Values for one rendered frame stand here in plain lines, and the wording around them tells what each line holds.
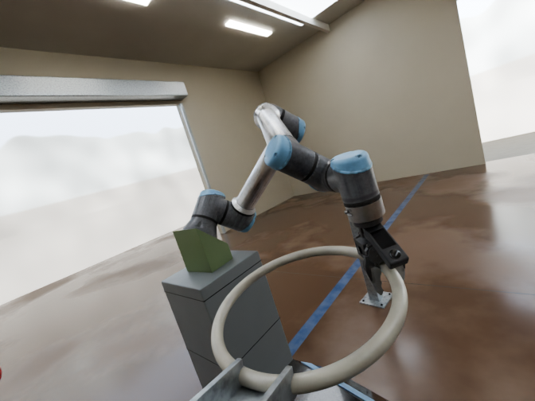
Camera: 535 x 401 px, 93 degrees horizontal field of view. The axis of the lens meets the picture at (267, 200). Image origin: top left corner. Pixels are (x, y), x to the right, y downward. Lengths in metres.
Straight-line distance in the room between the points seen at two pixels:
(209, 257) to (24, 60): 4.89
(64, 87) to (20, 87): 0.52
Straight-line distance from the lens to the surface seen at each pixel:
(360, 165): 0.63
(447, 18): 6.81
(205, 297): 1.26
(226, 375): 0.56
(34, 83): 5.26
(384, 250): 0.66
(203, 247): 1.33
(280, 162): 0.67
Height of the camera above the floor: 1.30
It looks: 8 degrees down
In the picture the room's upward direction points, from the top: 17 degrees counter-clockwise
